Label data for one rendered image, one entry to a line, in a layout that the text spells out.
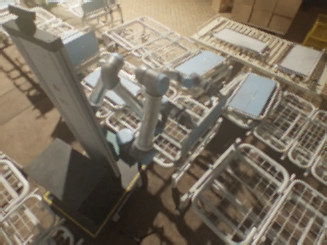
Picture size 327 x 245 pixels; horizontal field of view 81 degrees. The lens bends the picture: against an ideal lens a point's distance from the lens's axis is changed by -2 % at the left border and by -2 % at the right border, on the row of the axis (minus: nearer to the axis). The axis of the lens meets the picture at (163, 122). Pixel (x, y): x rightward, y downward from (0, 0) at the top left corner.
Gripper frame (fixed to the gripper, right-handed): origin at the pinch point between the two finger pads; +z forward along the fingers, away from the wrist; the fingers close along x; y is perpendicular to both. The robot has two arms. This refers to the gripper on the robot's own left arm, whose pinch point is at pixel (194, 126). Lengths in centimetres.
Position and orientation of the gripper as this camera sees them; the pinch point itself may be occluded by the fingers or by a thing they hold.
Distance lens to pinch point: 153.0
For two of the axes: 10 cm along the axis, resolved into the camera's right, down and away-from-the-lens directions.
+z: 7.6, 6.1, -2.4
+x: 1.3, -5.0, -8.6
